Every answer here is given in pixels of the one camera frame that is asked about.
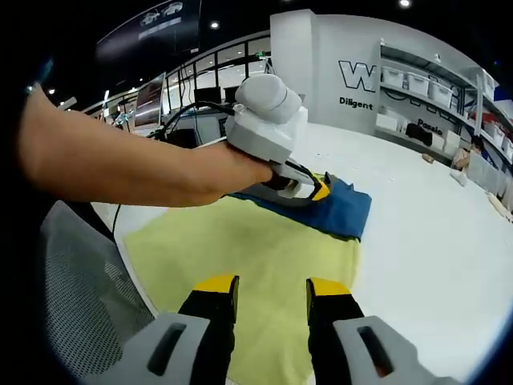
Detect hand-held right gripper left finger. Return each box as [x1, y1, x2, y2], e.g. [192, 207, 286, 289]
[82, 274, 240, 385]

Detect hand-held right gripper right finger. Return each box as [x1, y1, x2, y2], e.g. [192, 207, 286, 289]
[305, 276, 462, 385]

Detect yellow garment with dark sleeves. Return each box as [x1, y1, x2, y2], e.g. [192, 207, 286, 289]
[123, 171, 373, 385]

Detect person's left hand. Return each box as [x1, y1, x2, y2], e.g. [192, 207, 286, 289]
[193, 141, 282, 208]

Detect grey mesh office chair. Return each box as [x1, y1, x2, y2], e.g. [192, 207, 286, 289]
[39, 200, 156, 380]

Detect large display screen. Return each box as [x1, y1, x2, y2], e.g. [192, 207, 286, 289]
[134, 71, 168, 128]

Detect black bag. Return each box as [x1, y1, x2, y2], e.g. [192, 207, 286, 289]
[404, 122, 434, 148]

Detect row of white storage bins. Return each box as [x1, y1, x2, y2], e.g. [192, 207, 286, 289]
[380, 66, 456, 109]

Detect grey metal shelf rack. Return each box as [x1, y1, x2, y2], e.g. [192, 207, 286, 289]
[374, 38, 513, 177]

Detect grey upright panel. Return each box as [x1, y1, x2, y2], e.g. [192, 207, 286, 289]
[467, 154, 500, 193]

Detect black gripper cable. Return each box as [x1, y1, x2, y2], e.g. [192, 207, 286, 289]
[154, 99, 241, 141]

